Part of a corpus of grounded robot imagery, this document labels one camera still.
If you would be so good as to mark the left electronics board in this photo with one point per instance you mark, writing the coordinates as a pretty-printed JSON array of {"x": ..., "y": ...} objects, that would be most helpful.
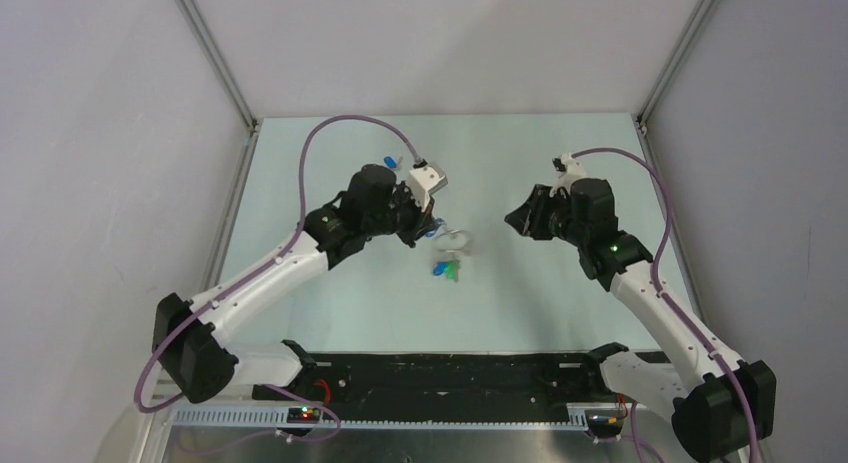
[{"x": 303, "y": 415}]

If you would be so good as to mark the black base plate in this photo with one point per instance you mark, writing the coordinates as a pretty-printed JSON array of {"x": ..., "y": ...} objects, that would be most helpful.
[{"x": 453, "y": 387}]

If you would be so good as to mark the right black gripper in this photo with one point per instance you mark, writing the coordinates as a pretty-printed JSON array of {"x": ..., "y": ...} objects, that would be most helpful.
[{"x": 527, "y": 218}]

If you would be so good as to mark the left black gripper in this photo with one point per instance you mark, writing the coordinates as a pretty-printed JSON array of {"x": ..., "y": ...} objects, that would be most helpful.
[{"x": 421, "y": 222}]

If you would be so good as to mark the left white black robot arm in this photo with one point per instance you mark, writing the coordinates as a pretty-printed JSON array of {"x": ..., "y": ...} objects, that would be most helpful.
[{"x": 194, "y": 339}]

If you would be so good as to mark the grey slotted cable duct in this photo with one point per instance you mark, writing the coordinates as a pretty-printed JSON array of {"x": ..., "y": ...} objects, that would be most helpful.
[{"x": 283, "y": 417}]

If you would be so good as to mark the right aluminium frame post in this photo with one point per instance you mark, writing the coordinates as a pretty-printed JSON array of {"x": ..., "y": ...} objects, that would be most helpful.
[{"x": 693, "y": 27}]

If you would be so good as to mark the electronics board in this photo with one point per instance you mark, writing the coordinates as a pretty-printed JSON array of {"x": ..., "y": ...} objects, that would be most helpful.
[
  {"x": 605, "y": 426},
  {"x": 303, "y": 415}
]

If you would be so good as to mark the metal wire keyring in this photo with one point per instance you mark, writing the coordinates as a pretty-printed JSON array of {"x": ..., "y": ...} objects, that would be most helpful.
[{"x": 454, "y": 241}]

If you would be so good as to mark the aluminium frame post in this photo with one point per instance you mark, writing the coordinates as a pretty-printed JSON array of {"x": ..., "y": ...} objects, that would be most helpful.
[
  {"x": 693, "y": 27},
  {"x": 208, "y": 45}
]

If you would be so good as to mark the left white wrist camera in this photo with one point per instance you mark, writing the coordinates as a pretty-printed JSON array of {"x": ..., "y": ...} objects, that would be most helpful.
[{"x": 423, "y": 181}]

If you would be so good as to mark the right electronics board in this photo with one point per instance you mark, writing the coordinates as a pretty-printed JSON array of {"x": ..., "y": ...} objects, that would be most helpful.
[{"x": 605, "y": 426}]

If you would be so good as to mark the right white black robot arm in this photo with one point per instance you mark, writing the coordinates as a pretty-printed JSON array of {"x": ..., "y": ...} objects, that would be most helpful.
[{"x": 715, "y": 401}]

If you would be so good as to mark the blue tagged brass key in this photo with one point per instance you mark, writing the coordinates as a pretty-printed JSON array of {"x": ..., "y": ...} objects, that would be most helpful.
[{"x": 439, "y": 268}]

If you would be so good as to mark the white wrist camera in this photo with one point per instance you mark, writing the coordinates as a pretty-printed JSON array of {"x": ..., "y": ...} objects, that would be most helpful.
[
  {"x": 569, "y": 170},
  {"x": 423, "y": 181}
]

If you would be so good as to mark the left aluminium frame post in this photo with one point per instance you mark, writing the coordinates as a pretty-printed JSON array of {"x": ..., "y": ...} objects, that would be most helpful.
[{"x": 208, "y": 45}]

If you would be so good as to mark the green tagged key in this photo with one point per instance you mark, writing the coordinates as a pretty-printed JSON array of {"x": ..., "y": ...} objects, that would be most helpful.
[{"x": 452, "y": 269}]

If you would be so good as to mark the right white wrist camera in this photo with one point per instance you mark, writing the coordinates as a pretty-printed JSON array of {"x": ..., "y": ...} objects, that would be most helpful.
[{"x": 569, "y": 170}]

